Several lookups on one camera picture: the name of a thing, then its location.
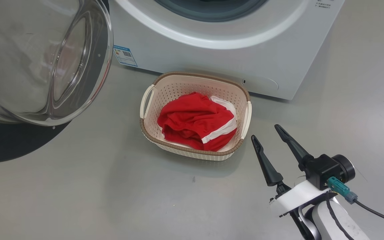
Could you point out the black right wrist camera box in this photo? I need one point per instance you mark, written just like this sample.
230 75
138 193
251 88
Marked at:
323 168

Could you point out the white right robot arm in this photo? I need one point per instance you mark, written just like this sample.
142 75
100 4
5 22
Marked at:
325 223

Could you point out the blue energy label sticker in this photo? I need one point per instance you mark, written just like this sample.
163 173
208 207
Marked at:
125 56

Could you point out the cream perforated laundry basket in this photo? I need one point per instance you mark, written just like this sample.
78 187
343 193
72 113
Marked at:
178 86

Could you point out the white front-load washing machine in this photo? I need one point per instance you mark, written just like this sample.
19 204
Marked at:
278 50

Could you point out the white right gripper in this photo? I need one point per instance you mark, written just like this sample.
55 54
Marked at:
295 198

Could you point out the round glass washing machine door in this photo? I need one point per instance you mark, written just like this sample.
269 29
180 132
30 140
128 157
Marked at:
28 60

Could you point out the red shorts with white stripe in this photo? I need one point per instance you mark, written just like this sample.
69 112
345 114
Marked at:
192 116

